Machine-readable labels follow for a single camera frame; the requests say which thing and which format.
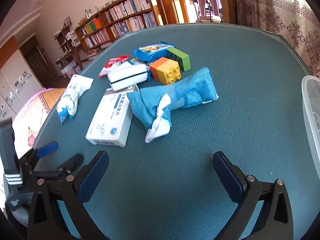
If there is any blue woven cloth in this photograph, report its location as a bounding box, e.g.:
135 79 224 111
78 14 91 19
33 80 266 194
127 67 220 143

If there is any wooden door frame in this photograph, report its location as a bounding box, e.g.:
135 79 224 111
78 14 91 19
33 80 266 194
150 0 190 27

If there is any patterned cream curtain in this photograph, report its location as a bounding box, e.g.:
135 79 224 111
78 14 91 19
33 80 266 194
235 0 320 78

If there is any orange and yellow toy brick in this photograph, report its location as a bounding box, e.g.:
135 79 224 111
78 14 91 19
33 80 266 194
149 57 182 85

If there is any pink floral bedsheet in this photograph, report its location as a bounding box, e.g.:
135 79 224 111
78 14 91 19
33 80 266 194
11 87 67 160

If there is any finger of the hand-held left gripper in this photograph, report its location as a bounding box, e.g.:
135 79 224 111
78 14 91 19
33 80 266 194
32 153 84 180
19 141 59 172

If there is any white sponge block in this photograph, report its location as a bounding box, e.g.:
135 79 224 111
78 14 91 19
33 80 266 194
107 64 147 92

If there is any white wardrobe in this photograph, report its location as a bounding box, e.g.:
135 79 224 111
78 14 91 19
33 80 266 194
0 50 44 120

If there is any red and white packet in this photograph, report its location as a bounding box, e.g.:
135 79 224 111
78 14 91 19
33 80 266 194
98 55 130 78

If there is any green toy brick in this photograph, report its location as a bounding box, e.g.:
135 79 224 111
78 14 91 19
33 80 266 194
166 47 191 72

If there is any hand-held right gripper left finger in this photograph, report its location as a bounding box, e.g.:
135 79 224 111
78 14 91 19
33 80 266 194
27 151 110 240

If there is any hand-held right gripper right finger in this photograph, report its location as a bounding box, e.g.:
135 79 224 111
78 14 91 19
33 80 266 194
212 151 294 240

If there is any white cotton swab bag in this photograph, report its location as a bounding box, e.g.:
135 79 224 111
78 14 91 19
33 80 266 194
56 74 94 125

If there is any wooden bookshelf with books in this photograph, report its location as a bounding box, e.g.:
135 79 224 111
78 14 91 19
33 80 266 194
75 0 160 55

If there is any white medicine box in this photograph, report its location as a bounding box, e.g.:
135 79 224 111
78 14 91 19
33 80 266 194
85 88 139 148

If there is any blue cracker packet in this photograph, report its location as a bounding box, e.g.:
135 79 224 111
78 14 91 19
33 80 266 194
132 41 177 62
129 57 155 82

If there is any small wooden shelf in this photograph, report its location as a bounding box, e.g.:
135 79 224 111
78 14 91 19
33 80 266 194
54 17 83 75

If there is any clear plastic container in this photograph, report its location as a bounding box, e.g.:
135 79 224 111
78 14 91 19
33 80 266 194
301 75 320 178

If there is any wooden door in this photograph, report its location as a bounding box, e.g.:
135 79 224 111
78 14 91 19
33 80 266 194
216 0 238 24

